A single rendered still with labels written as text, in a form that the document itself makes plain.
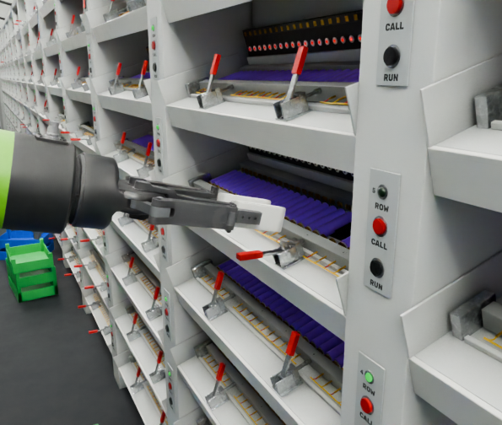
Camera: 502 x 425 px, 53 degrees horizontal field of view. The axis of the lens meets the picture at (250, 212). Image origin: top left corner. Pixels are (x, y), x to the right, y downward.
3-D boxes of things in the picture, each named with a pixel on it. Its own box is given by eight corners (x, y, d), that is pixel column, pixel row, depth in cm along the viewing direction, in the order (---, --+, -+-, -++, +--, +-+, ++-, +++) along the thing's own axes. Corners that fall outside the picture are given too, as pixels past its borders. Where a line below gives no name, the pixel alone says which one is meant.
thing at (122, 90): (158, 122, 112) (137, 61, 107) (101, 107, 164) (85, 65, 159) (236, 93, 119) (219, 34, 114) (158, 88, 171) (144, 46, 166)
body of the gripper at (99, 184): (83, 158, 46) (179, 173, 50) (72, 146, 53) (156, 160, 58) (70, 236, 47) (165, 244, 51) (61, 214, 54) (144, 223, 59)
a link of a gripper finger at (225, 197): (215, 217, 60) (213, 216, 60) (266, 223, 63) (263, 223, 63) (220, 193, 59) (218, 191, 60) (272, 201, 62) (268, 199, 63)
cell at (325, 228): (356, 223, 75) (321, 242, 72) (348, 220, 76) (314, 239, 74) (353, 212, 74) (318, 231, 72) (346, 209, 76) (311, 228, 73)
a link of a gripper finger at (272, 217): (230, 199, 56) (233, 200, 56) (283, 207, 60) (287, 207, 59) (225, 224, 57) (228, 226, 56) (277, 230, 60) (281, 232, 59)
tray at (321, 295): (353, 348, 58) (337, 279, 54) (175, 218, 109) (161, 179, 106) (474, 271, 65) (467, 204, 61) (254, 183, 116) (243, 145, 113)
